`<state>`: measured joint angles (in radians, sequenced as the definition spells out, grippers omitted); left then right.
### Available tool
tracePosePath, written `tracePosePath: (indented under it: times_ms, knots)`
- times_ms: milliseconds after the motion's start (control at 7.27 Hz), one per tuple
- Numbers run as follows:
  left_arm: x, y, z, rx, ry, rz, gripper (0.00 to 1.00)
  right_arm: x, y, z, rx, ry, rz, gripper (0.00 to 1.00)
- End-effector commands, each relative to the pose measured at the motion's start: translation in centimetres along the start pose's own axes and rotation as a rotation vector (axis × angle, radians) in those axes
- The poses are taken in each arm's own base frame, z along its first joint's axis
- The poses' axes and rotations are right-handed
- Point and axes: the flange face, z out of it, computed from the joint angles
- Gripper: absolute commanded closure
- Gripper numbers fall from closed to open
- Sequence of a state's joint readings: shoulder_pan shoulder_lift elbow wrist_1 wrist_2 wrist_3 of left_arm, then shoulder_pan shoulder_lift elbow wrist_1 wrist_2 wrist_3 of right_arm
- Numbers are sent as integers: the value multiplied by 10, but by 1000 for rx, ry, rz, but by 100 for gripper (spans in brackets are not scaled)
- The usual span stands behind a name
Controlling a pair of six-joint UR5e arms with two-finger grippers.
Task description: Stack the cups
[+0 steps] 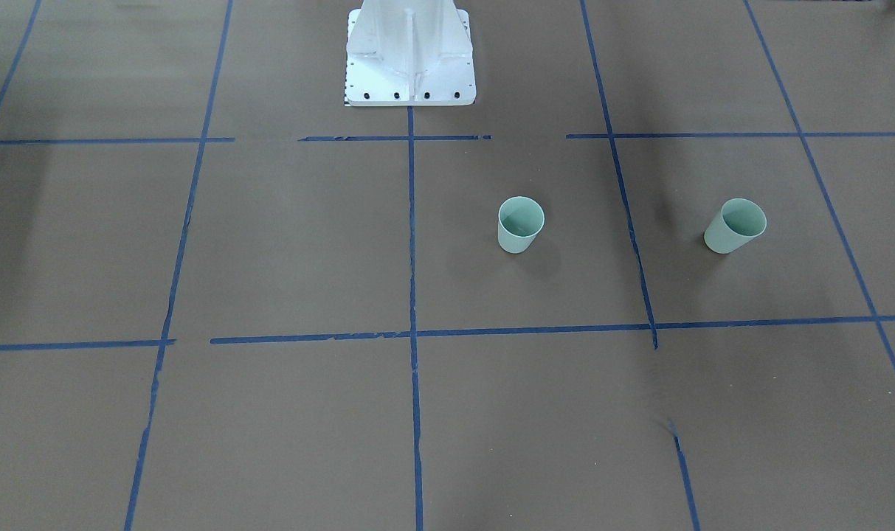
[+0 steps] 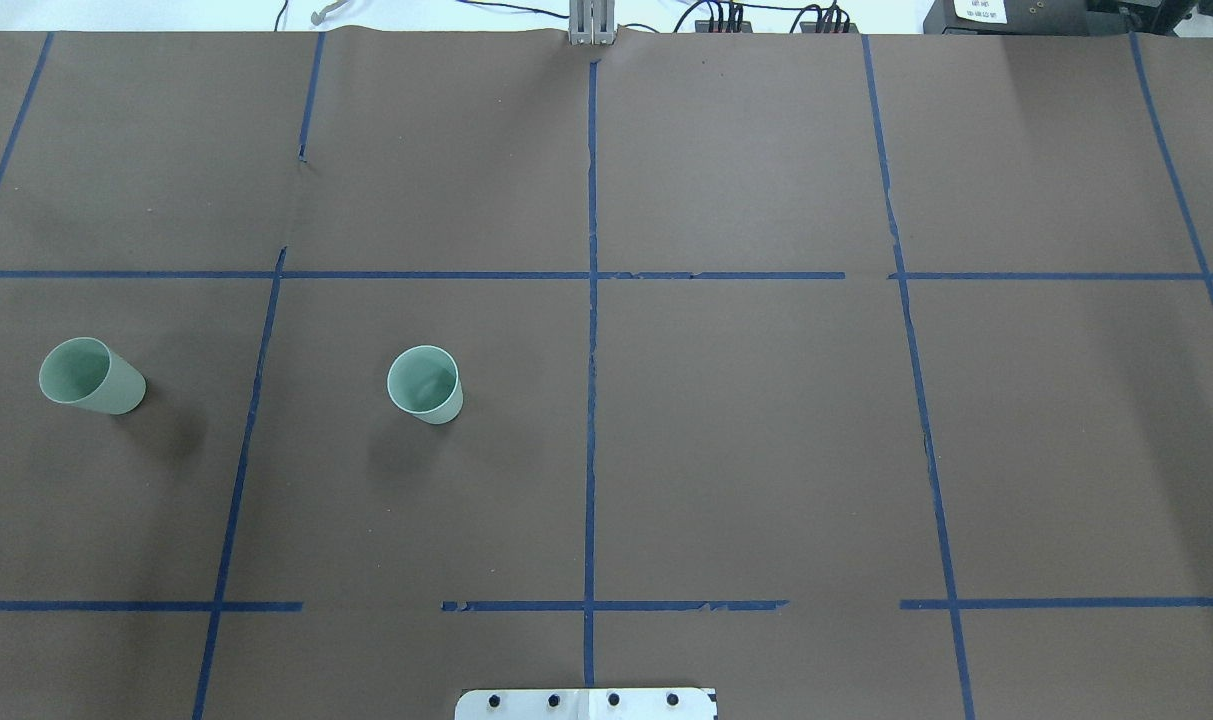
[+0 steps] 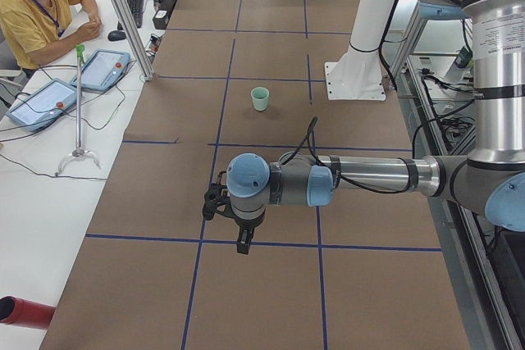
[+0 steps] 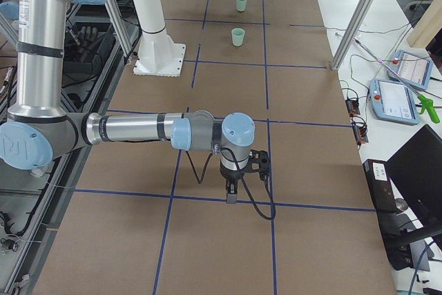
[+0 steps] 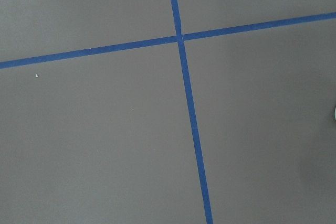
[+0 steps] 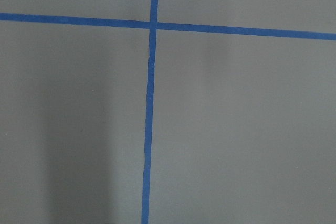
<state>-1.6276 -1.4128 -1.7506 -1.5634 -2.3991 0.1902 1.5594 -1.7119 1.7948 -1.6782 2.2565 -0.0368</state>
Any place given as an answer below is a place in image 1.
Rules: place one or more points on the mint green cup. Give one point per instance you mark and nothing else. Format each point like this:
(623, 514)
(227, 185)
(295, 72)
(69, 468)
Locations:
(519, 221)
(738, 221)

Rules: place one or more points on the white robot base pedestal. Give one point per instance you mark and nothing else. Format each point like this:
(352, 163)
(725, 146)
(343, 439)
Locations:
(409, 53)

